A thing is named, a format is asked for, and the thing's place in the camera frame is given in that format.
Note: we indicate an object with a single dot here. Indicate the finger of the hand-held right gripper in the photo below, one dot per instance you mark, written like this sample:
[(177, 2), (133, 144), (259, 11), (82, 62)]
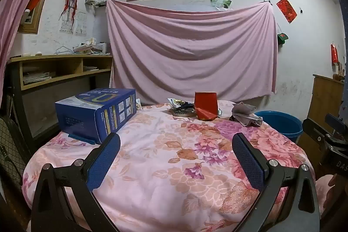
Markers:
[(335, 123), (312, 130)]

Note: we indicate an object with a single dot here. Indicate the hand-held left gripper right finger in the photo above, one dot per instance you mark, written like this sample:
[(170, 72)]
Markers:
[(247, 164)]

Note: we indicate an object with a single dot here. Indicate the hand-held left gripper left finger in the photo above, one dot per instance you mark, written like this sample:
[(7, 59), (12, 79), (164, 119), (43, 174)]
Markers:
[(104, 161)]

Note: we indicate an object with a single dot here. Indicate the blue plastic bucket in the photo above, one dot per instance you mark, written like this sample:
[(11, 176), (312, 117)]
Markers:
[(280, 126)]

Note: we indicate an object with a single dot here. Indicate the grey cloth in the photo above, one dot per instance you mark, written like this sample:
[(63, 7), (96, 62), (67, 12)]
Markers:
[(244, 113)]

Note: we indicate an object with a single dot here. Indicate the dark blue shiny packet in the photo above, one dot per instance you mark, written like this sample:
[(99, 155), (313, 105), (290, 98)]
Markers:
[(187, 106)]

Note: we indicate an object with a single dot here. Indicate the white yellow snack packet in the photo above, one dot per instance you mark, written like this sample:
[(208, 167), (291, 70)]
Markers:
[(175, 102)]

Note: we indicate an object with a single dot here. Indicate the person's right hand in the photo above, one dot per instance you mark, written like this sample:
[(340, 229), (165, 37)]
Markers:
[(337, 191)]

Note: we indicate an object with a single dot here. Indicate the wooden cabinet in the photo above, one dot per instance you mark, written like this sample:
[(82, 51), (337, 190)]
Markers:
[(323, 101)]

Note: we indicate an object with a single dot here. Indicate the blue cardboard box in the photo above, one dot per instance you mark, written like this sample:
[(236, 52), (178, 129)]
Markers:
[(92, 112)]

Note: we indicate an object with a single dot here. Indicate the pink floral blanket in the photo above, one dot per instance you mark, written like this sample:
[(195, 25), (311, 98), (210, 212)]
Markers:
[(163, 166)]

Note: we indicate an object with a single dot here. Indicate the red hanging bag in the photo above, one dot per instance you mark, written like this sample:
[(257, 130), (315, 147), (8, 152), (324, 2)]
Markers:
[(334, 54)]

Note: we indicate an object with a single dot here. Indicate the wooden desk with shelves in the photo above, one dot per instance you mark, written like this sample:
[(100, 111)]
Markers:
[(62, 77)]

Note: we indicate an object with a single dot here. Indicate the patterned chair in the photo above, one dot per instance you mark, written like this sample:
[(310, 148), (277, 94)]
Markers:
[(11, 145)]

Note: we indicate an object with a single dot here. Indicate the green cap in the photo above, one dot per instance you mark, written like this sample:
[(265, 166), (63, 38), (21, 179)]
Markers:
[(282, 38)]

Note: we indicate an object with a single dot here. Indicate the blue dotted curtain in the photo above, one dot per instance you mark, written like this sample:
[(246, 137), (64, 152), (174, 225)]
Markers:
[(343, 17)]

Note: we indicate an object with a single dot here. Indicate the stack of papers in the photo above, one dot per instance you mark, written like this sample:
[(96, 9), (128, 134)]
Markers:
[(36, 77)]

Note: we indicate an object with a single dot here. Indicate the stack of books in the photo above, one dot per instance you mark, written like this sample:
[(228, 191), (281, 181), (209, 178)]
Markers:
[(91, 47)]

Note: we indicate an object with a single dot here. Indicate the red paper poster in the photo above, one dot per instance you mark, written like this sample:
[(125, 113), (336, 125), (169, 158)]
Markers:
[(286, 9)]

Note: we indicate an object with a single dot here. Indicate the pink hanging sheet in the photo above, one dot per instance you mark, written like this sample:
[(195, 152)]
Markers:
[(190, 52)]

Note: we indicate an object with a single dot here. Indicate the white calendar sheet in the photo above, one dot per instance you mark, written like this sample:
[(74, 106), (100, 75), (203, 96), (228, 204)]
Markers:
[(66, 25), (81, 25)]

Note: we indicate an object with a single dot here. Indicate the wooden framed picture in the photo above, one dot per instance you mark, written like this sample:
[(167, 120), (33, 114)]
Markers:
[(31, 26)]

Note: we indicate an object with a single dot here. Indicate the pink curtain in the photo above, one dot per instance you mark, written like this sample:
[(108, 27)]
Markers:
[(19, 3)]

